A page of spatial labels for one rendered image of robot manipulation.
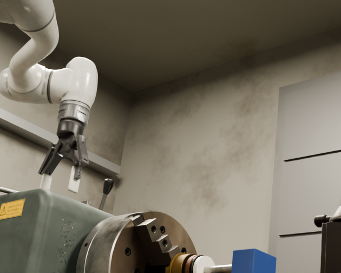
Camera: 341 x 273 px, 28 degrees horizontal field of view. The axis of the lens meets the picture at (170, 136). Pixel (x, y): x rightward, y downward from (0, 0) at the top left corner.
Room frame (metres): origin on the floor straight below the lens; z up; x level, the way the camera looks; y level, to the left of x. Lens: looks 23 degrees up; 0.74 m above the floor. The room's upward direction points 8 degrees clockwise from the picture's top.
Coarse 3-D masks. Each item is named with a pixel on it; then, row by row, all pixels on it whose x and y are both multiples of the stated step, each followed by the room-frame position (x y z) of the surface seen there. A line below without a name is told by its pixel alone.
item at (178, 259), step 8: (176, 256) 1.56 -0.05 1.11; (184, 256) 1.55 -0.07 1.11; (192, 256) 1.53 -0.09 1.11; (200, 256) 1.53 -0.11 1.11; (176, 264) 1.54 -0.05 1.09; (184, 264) 1.54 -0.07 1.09; (192, 264) 1.52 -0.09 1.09; (168, 272) 1.58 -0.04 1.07; (176, 272) 1.54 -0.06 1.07; (184, 272) 1.54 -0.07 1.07; (192, 272) 1.52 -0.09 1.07
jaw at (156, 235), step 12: (144, 228) 1.56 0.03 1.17; (156, 228) 1.57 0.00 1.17; (144, 240) 1.58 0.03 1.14; (156, 240) 1.56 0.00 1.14; (168, 240) 1.58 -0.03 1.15; (144, 252) 1.61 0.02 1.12; (156, 252) 1.58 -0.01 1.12; (168, 252) 1.55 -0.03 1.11; (180, 252) 1.58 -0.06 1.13; (156, 264) 1.60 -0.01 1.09; (168, 264) 1.57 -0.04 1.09
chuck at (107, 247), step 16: (112, 224) 1.60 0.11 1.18; (128, 224) 1.56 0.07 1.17; (160, 224) 1.63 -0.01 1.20; (176, 224) 1.67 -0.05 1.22; (96, 240) 1.60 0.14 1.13; (112, 240) 1.55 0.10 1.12; (128, 240) 1.57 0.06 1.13; (176, 240) 1.68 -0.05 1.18; (96, 256) 1.58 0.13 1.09; (112, 256) 1.54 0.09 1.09; (128, 256) 1.57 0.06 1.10; (144, 256) 1.61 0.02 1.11; (96, 272) 1.57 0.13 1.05; (112, 272) 1.55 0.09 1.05; (128, 272) 1.58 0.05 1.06
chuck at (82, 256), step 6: (114, 216) 1.68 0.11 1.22; (102, 222) 1.65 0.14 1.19; (96, 228) 1.64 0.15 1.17; (90, 234) 1.63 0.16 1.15; (84, 240) 1.63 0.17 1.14; (90, 240) 1.61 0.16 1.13; (84, 246) 1.62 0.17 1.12; (84, 252) 1.61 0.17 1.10; (78, 258) 1.62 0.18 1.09; (84, 258) 1.61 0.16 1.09; (78, 264) 1.62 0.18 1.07; (84, 264) 1.60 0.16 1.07; (78, 270) 1.62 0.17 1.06; (84, 270) 1.61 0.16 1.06
